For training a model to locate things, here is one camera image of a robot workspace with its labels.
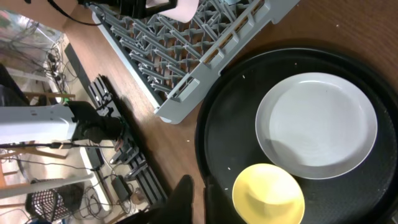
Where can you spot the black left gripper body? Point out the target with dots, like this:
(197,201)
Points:
(136,9)

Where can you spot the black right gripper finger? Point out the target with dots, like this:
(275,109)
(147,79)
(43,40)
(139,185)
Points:
(177,209)

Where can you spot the yellow bowl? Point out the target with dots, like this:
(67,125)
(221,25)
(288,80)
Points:
(265,193)

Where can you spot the pink plastic cup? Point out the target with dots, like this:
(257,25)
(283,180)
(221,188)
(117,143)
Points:
(183,12)

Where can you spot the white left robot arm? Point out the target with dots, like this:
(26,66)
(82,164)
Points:
(79,121)

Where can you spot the grey dishwasher rack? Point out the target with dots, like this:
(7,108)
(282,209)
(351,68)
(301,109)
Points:
(176,63)

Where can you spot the round black tray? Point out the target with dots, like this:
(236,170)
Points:
(226,141)

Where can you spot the black mesh basket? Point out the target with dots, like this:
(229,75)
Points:
(54,204)

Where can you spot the white round plate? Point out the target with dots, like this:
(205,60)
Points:
(316,125)

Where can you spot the black floor rail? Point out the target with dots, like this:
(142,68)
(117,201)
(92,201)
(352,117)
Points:
(130,150)

